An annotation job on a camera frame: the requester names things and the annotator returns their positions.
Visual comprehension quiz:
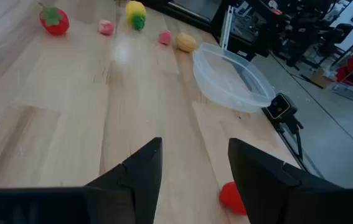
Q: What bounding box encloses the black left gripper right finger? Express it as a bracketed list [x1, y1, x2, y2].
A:
[227, 138, 342, 224]

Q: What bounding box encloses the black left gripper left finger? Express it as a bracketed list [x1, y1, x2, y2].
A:
[84, 137, 164, 224]

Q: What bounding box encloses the red strawberry toy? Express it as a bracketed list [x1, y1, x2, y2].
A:
[219, 181, 248, 216]

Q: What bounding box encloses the clear plastic tupperware container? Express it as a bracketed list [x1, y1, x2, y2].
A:
[192, 42, 277, 113]

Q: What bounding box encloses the orange toy fruit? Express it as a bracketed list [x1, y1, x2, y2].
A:
[176, 32, 198, 54]

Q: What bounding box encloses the small pink produce toy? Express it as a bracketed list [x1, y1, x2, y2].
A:
[158, 29, 173, 45]
[98, 19, 115, 36]

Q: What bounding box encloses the yellow pineapple toy green top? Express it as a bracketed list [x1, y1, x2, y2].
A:
[125, 0, 148, 31]

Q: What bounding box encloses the red strawberry with green leaf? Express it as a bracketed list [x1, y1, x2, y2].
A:
[38, 2, 70, 36]

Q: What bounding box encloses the cardboard box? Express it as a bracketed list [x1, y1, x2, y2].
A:
[311, 68, 333, 90]

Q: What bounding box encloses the white aluminium extrusion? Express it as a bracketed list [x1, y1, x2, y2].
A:
[220, 5, 235, 51]

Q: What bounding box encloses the black office chair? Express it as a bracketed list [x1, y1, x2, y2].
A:
[318, 22, 353, 57]

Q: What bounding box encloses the black table-level camera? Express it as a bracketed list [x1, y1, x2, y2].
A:
[265, 92, 299, 120]

